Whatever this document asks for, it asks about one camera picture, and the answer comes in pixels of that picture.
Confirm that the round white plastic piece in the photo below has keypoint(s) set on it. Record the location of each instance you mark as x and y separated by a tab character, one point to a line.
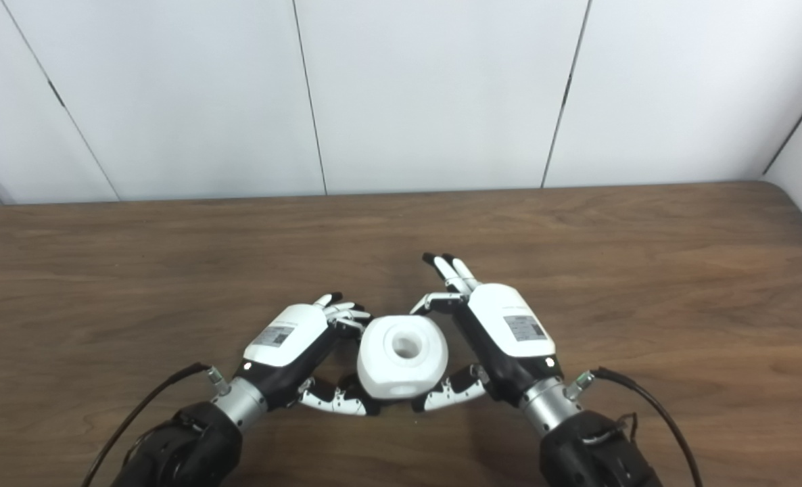
381	372

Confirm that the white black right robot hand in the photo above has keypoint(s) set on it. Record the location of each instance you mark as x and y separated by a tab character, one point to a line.
509	325

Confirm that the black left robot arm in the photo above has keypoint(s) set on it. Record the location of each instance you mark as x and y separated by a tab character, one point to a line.
184	446

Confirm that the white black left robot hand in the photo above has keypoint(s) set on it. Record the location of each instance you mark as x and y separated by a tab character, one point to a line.
286	338

